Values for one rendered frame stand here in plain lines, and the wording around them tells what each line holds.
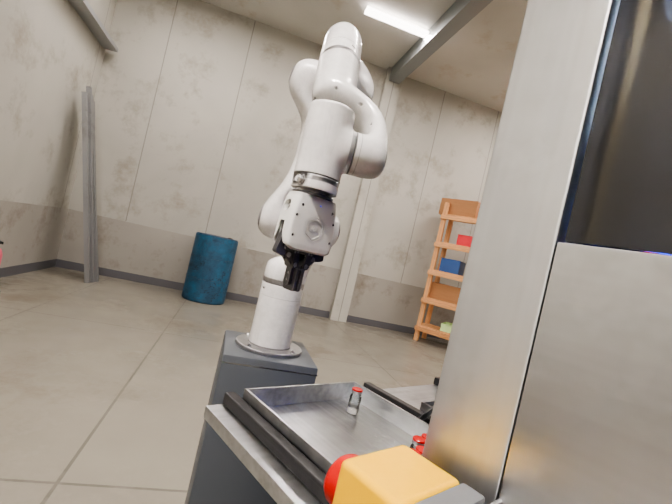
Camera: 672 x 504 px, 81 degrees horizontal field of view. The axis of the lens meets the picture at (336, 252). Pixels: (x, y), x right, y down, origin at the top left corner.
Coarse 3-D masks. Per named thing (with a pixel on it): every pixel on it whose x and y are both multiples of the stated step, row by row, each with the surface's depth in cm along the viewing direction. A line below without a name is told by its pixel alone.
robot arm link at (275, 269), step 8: (336, 216) 112; (336, 224) 110; (336, 232) 110; (336, 240) 111; (280, 256) 111; (272, 264) 108; (280, 264) 107; (312, 264) 113; (264, 272) 111; (272, 272) 108; (280, 272) 107; (304, 272) 110; (264, 280) 109; (272, 280) 107; (280, 280) 107; (304, 280) 111
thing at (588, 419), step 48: (576, 288) 26; (624, 288) 24; (576, 336) 26; (624, 336) 24; (528, 384) 27; (576, 384) 25; (624, 384) 24; (528, 432) 27; (576, 432) 25; (624, 432) 23; (528, 480) 26; (576, 480) 24; (624, 480) 23
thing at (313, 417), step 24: (312, 384) 74; (336, 384) 78; (264, 408) 60; (288, 408) 69; (312, 408) 71; (336, 408) 74; (360, 408) 77; (384, 408) 75; (288, 432) 55; (312, 432) 62; (336, 432) 64; (360, 432) 66; (384, 432) 68; (408, 432) 70; (312, 456) 51; (336, 456) 56
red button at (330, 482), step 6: (342, 456) 31; (348, 456) 31; (354, 456) 31; (336, 462) 30; (330, 468) 30; (336, 468) 30; (330, 474) 30; (336, 474) 29; (324, 480) 30; (330, 480) 29; (336, 480) 29; (324, 486) 30; (330, 486) 29; (324, 492) 30; (330, 492) 29; (330, 498) 29
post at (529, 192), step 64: (576, 0) 30; (576, 64) 29; (512, 128) 32; (576, 128) 28; (512, 192) 31; (512, 256) 30; (512, 320) 29; (448, 384) 32; (512, 384) 28; (448, 448) 31
